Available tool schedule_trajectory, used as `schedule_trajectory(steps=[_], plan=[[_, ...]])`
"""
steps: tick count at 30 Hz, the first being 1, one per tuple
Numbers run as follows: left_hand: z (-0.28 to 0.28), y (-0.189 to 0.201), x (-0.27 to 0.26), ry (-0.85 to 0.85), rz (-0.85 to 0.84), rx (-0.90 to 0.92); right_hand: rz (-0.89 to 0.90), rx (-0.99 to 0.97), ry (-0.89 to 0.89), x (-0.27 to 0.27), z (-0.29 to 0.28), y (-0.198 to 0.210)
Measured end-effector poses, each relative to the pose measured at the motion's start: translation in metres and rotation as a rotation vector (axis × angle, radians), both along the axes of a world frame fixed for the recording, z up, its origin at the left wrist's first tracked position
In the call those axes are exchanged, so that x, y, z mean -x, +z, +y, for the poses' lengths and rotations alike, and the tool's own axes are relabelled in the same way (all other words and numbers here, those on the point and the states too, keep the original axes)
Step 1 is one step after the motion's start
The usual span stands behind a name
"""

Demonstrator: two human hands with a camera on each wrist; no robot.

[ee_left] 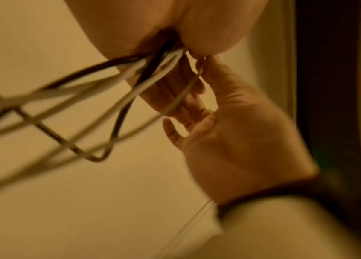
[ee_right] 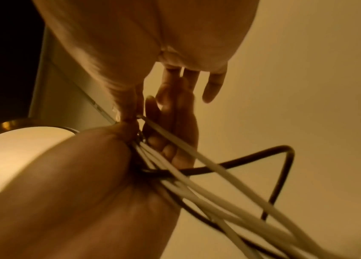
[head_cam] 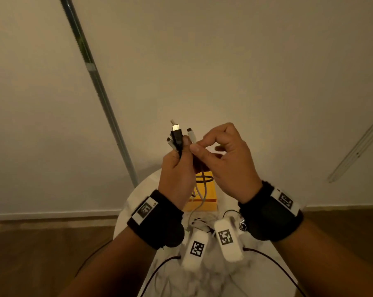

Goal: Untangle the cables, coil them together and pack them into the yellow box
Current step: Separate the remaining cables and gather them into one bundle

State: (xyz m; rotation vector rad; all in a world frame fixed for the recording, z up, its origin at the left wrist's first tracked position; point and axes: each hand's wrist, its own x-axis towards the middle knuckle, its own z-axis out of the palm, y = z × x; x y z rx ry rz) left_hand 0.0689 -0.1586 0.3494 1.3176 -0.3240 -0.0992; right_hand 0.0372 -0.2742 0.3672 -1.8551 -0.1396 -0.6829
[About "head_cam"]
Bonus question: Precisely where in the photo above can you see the person's left hand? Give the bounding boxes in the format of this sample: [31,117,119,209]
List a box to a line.
[158,136,203,211]

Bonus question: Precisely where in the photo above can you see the person's right hand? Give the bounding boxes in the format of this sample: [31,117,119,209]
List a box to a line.
[189,123,264,205]

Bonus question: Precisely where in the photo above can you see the yellow box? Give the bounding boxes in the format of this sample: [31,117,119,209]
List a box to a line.
[183,171,218,212]

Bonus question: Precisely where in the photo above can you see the person's left forearm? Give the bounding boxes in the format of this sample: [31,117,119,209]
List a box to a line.
[58,227,158,297]

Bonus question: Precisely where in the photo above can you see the person's right forearm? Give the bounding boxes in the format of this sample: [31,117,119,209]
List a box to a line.
[273,218,373,297]

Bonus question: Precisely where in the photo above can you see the black left wristband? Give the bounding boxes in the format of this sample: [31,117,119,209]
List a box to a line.
[127,189,185,250]

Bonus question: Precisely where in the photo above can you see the black wristband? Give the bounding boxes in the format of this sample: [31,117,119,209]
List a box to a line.
[238,181,304,242]
[127,189,185,250]

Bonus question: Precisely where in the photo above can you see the black right wristband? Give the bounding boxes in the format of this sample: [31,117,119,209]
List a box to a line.
[238,181,304,242]

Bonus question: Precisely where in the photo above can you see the white marble table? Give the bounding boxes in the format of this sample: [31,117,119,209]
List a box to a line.
[113,168,298,297]

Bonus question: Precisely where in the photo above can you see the white baseboard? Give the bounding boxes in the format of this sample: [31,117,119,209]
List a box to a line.
[0,209,122,222]

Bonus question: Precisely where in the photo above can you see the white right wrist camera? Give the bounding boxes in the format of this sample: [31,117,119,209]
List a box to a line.
[213,217,244,263]

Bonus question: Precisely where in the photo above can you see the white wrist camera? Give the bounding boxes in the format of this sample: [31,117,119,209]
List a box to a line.
[182,229,209,271]
[213,217,244,263]

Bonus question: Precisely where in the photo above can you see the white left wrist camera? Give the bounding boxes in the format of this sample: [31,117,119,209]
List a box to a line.
[182,229,209,271]

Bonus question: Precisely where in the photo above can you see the black left camera cable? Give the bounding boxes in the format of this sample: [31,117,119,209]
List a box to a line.
[139,256,182,297]

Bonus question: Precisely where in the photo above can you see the black camera cable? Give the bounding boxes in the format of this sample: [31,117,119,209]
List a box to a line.
[243,247,308,297]
[139,256,182,297]

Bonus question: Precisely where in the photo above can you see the black right camera cable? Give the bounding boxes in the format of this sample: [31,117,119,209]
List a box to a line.
[243,247,308,297]

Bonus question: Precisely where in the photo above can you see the thin dark floor cable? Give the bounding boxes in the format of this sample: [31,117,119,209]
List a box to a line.
[74,239,113,278]

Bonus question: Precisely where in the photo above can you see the slotted metal wall rail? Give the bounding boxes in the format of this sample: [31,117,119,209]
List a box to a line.
[327,111,373,184]
[59,0,139,188]

